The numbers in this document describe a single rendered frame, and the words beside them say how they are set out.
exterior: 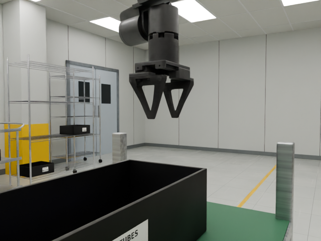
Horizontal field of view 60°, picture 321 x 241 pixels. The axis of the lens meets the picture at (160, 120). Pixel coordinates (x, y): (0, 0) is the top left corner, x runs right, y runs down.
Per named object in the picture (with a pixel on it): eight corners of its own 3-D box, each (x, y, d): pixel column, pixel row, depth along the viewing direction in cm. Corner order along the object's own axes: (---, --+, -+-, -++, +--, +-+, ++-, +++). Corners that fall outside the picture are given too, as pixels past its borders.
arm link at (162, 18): (164, -5, 48) (184, 4, 52) (137, 5, 53) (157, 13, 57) (164, 35, 48) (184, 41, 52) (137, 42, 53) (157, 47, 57)
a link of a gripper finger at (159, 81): (128, 119, 49) (127, 65, 49) (150, 118, 55) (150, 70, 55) (160, 119, 45) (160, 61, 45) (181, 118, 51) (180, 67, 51)
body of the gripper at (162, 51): (133, 73, 50) (133, 32, 50) (162, 79, 59) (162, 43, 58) (164, 71, 46) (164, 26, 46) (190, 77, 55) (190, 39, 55)
